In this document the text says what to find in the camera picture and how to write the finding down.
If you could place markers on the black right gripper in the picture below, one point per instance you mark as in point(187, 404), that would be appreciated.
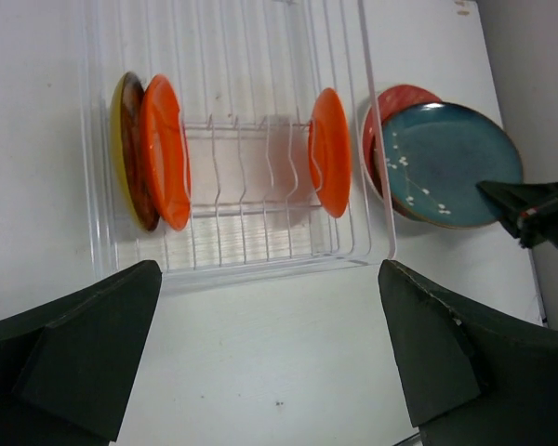
point(530, 209)

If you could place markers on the white wire dish rack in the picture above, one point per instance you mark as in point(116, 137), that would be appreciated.
point(247, 76)

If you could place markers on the orange plate right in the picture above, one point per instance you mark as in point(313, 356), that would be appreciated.
point(330, 153)

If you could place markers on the yellow brown plate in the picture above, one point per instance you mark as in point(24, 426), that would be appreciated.
point(125, 151)

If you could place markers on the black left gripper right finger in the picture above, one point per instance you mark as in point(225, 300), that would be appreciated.
point(471, 375)

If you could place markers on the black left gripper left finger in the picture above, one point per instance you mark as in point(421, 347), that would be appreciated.
point(67, 367)

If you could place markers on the orange plate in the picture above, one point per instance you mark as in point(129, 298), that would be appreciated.
point(330, 153)
point(164, 153)

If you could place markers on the orange plate left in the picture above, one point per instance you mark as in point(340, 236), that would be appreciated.
point(164, 153)

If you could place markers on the dark teal plate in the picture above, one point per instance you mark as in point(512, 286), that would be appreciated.
point(437, 152)

